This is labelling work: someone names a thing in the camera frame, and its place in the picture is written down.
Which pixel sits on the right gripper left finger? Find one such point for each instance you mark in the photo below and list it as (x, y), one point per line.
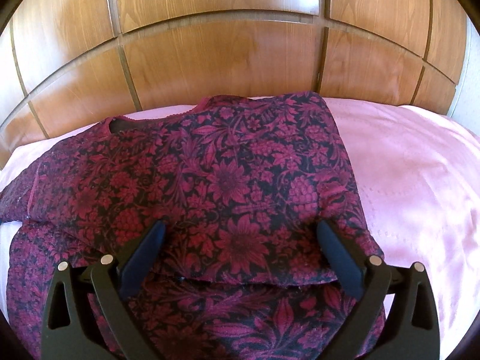
(69, 328)

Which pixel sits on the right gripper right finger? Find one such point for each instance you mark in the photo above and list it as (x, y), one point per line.
(411, 329)

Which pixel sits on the red floral knit sweater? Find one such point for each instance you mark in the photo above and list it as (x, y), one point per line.
(240, 185)

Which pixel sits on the wooden panelled headboard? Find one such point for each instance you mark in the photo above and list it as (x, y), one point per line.
(66, 64)

